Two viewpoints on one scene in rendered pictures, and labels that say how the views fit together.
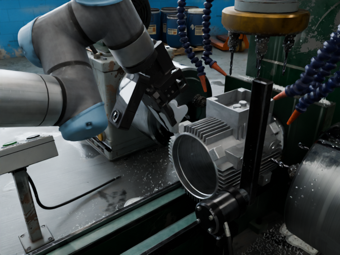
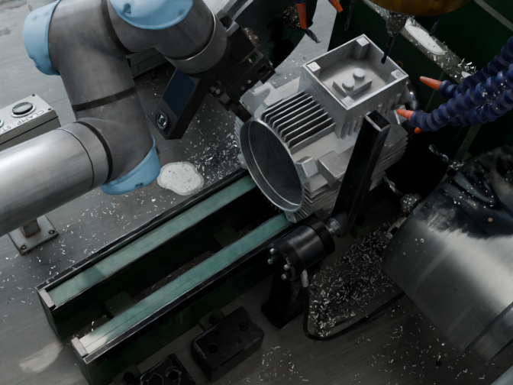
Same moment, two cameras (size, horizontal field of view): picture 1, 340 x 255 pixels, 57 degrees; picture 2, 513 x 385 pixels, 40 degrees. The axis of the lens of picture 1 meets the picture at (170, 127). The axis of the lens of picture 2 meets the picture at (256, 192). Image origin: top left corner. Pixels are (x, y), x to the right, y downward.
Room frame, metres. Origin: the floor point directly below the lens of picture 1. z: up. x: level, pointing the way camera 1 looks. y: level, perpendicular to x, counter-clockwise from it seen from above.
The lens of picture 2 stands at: (-0.03, 0.05, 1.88)
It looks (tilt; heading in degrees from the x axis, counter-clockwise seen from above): 56 degrees down; 352
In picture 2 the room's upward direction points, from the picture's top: 9 degrees clockwise
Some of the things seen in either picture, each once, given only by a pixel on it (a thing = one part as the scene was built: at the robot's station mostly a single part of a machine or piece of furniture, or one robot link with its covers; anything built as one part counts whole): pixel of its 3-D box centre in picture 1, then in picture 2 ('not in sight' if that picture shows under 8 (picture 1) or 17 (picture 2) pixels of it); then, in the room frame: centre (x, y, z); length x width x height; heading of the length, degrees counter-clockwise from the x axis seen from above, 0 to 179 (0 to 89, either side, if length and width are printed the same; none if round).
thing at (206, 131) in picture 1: (223, 152); (319, 137); (0.65, -0.13, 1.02); 0.20 x 0.19 x 0.19; 127
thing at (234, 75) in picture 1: (272, 141); (404, 99); (0.78, -0.29, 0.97); 0.30 x 0.11 x 0.34; 38
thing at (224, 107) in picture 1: (239, 113); (350, 87); (0.67, -0.16, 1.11); 0.12 x 0.11 x 0.07; 127
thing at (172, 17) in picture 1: (174, 30); not in sight; (5.97, -0.08, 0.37); 1.20 x 0.80 x 0.74; 113
